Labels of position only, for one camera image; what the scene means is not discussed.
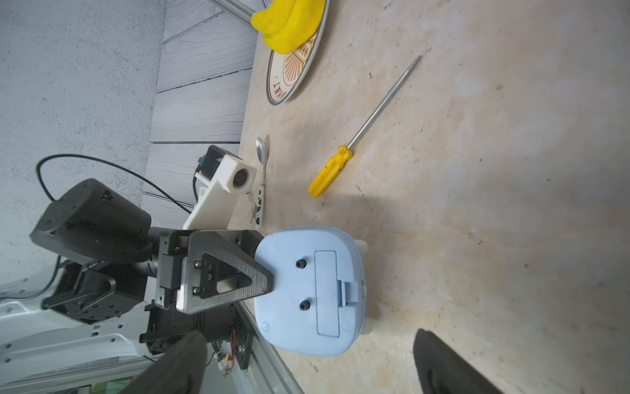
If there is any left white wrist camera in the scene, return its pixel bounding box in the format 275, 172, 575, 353
183, 144, 257, 230

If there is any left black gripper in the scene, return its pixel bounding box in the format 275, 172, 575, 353
139, 229, 274, 355

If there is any round patterned plate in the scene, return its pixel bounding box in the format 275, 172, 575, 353
266, 1, 331, 107

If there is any aluminium front rail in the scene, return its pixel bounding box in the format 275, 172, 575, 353
1, 300, 302, 393

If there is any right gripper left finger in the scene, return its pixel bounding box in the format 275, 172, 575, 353
122, 332, 208, 394

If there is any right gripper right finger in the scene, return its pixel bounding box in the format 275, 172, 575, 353
413, 329, 501, 394

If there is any yellow handled screwdriver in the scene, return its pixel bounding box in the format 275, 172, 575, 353
308, 55, 423, 198

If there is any light blue alarm clock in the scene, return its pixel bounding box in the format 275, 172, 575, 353
254, 228, 368, 357

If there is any yellow banana bunch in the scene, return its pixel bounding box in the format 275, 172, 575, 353
251, 0, 326, 55

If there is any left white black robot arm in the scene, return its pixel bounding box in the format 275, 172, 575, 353
31, 179, 273, 355

